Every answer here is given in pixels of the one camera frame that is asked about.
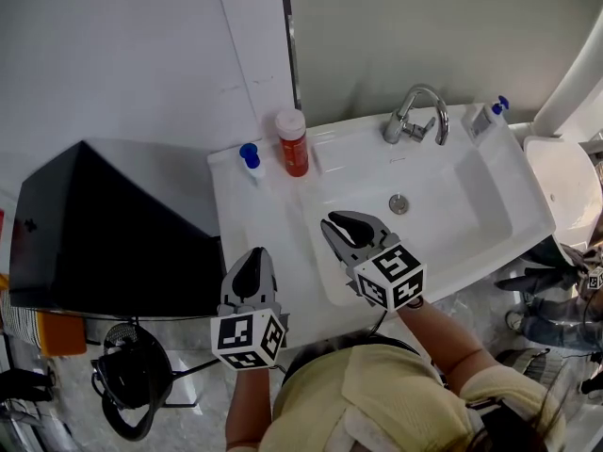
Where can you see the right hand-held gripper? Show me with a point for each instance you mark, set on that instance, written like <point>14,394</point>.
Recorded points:
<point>391,276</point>

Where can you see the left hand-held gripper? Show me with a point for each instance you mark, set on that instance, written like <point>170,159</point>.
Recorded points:
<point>247,339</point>

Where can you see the red bottle white cap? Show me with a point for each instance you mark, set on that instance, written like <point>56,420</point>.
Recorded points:
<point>293,149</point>

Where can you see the person's right forearm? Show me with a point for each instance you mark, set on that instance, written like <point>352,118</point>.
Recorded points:
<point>443,342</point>

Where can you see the person's left forearm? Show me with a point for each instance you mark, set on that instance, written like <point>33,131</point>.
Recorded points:
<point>247,408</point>

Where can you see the metal sink drain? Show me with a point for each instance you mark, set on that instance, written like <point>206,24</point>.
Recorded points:
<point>399,203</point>

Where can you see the white sink vanity cabinet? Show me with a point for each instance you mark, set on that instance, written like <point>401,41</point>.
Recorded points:
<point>447,233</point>

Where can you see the chrome faucet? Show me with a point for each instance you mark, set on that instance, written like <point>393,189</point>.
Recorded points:
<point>396,125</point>

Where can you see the black metal chair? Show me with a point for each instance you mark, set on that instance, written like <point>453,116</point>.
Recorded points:
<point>136,375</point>

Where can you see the black glass-door fridge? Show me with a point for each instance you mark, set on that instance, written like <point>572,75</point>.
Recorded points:
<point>108,233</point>

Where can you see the person's torso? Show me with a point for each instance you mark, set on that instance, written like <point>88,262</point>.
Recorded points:
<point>377,403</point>

